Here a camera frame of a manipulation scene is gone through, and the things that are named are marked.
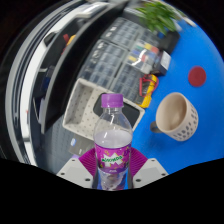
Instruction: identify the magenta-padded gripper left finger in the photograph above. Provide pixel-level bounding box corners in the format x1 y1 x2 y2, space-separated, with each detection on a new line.
56 147 100 190

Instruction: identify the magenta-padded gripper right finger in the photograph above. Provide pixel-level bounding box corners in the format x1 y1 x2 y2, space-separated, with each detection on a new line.
127 147 169 190

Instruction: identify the clear purple-capped drink bottle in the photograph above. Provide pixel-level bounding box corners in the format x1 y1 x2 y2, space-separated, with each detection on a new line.
93 93 134 192

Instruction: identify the black card with blue spot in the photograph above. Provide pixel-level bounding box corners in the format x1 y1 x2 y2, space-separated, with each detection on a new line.
68 128 96 156

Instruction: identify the white pegboard tray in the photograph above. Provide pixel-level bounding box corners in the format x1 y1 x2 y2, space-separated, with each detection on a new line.
62 78 146 141

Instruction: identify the grey small-parts drawer cabinet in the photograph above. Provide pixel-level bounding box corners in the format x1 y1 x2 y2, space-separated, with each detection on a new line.
101 16 148 51
111 63 151 104
78 39 129 89

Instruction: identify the black shelf unit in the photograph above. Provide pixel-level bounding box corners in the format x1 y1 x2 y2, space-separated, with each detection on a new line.
4 0 134 164

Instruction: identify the flat round red coaster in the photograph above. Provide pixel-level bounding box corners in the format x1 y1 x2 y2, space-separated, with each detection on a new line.
187 65 207 88

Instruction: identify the drawer cabinet with coloured drawers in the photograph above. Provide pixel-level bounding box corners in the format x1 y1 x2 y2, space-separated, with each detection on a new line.
128 38 162 75

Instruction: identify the flat black box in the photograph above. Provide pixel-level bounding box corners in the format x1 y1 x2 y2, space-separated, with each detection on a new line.
151 29 182 77

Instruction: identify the green potted plant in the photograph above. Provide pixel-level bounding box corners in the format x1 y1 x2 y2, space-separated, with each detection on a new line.
134 1 183 35

